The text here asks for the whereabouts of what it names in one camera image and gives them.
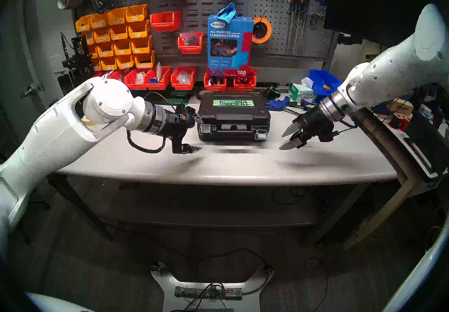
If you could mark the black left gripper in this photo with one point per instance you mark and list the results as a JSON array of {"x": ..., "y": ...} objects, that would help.
[{"x": 179, "y": 121}]

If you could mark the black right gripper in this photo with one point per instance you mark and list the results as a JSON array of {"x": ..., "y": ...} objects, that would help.
[{"x": 315, "y": 125}]

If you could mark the black plastic tool box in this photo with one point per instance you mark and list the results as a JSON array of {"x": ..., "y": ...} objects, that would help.
[{"x": 231, "y": 118}]

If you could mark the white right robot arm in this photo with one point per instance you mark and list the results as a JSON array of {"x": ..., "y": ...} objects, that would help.
[{"x": 386, "y": 72}]

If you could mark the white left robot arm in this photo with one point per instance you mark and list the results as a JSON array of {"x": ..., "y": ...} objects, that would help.
[{"x": 52, "y": 139}]

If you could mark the green white Kimtech tissue box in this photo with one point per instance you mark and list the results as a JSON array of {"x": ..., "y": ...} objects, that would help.
[{"x": 301, "y": 95}]

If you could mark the blue cleaning cloths box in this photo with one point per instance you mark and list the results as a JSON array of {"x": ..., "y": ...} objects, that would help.
[{"x": 228, "y": 34}]

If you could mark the small cardboard box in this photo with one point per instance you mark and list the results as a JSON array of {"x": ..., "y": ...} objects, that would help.
[{"x": 403, "y": 107}]

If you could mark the blue plastic clamp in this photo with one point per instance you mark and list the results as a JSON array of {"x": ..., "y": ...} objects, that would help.
[{"x": 277, "y": 104}]

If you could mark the green cutting mat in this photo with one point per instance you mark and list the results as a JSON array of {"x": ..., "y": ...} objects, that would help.
[{"x": 179, "y": 100}]

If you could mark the large blue plastic bin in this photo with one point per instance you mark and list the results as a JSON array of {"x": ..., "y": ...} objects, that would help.
[{"x": 324, "y": 77}]

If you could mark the yellow parts bin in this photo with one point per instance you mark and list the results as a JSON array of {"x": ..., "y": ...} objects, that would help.
[
  {"x": 105, "y": 49},
  {"x": 96, "y": 64},
  {"x": 94, "y": 50},
  {"x": 108, "y": 63},
  {"x": 84, "y": 24},
  {"x": 145, "y": 59},
  {"x": 117, "y": 16},
  {"x": 122, "y": 46},
  {"x": 136, "y": 12},
  {"x": 125, "y": 61},
  {"x": 90, "y": 38},
  {"x": 119, "y": 32},
  {"x": 99, "y": 20},
  {"x": 141, "y": 44},
  {"x": 139, "y": 29},
  {"x": 101, "y": 35}
]

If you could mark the maroon plastic bag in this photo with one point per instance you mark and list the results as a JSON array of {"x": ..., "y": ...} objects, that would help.
[{"x": 189, "y": 38}]

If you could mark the orange tape roll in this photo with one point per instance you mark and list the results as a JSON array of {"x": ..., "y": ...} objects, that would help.
[{"x": 269, "y": 28}]

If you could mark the wooden side table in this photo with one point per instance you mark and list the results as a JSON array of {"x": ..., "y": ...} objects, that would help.
[{"x": 379, "y": 216}]

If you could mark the blue microfiber cloth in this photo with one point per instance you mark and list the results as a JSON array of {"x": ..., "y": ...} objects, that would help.
[{"x": 228, "y": 11}]

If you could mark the dark grey pegboard panel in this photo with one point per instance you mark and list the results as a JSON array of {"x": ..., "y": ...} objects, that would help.
[{"x": 207, "y": 5}]

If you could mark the black equipment case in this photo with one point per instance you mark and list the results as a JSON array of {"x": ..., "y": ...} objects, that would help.
[{"x": 429, "y": 142}]

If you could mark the black metal fixture stand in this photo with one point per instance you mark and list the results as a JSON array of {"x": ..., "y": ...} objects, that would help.
[{"x": 79, "y": 58}]

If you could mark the black power strip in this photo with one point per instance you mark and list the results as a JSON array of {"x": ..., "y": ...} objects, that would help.
[{"x": 196, "y": 292}]

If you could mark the white wall switch plate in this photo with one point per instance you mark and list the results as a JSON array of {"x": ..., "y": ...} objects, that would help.
[{"x": 56, "y": 64}]

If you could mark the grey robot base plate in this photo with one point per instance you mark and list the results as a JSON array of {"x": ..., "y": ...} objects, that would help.
[{"x": 250, "y": 302}]

